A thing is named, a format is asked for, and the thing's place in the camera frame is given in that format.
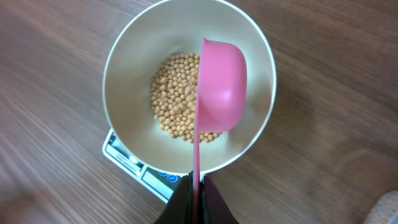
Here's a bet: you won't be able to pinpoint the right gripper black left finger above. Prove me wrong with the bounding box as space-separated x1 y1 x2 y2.
154 174 192 224

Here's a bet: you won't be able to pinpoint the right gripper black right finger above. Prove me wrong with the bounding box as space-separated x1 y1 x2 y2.
201 176 239 224

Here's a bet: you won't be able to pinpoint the pink plastic scoop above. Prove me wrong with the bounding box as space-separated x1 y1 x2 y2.
192 38 247 223

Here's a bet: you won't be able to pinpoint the white bowl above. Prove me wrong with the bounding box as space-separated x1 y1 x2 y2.
103 0 277 175

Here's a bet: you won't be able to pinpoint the white digital kitchen scale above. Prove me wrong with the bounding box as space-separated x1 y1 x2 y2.
102 129 186 203

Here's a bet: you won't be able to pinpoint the soybeans in bowl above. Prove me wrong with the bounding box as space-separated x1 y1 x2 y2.
150 52 222 144

